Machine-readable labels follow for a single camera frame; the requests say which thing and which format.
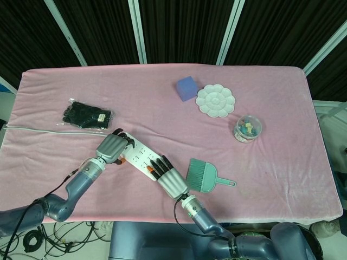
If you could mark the black gloves in plastic bag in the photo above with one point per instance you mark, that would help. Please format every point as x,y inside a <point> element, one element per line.
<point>86,115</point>

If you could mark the white flower paint palette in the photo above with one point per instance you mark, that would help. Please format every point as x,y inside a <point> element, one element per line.
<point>215,100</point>

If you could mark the teal hand brush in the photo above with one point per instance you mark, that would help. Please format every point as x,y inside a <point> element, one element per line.
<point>203,177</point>

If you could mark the blue grey robot torso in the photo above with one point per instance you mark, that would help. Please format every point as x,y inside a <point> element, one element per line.
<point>141,243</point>

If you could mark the pink table cloth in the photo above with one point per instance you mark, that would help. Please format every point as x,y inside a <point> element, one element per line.
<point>173,122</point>

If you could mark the clear jar of coloured clips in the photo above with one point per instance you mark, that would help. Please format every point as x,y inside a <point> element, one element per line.
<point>248,130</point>

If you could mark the black pleated curtain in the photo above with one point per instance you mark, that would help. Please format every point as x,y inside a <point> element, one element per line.
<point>108,27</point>

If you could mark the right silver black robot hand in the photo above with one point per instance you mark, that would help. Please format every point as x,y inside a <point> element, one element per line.
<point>172,182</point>

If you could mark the white power strip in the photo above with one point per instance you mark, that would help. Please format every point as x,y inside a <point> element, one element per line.
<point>142,155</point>

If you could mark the blue foam cube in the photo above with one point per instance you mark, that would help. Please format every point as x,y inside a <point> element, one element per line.
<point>186,88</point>

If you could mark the white frame post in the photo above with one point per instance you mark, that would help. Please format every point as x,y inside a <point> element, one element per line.
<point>138,32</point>
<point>325,48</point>
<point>230,32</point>
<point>67,35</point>

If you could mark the left blue grey robot arm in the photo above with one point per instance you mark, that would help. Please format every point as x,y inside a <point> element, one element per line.
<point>78,187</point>

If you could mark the right blue grey robot arm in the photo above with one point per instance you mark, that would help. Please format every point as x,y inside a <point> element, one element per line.
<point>206,219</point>

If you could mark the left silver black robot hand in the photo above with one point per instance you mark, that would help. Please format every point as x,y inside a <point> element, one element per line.
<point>111,146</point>

